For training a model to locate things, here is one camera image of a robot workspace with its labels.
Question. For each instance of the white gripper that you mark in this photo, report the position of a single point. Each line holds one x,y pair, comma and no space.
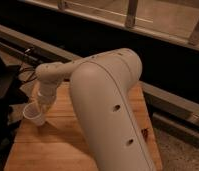
44,95

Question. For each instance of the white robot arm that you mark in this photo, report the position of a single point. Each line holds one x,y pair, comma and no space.
98,88

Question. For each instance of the black equipment at left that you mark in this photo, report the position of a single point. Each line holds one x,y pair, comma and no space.
10,94

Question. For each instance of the wooden table board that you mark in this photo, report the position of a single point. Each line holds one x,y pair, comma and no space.
58,145

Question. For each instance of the dark red brown object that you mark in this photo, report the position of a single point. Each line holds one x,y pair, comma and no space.
145,132

